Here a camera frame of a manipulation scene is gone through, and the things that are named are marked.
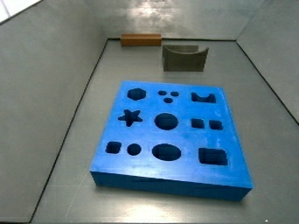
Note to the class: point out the brown arch block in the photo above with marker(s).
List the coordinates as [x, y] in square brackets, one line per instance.
[141, 39]

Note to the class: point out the blue shape sorter board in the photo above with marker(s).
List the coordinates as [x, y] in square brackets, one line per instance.
[170, 142]

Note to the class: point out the dark grey saddle fixture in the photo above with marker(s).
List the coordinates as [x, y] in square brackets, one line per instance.
[183, 58]

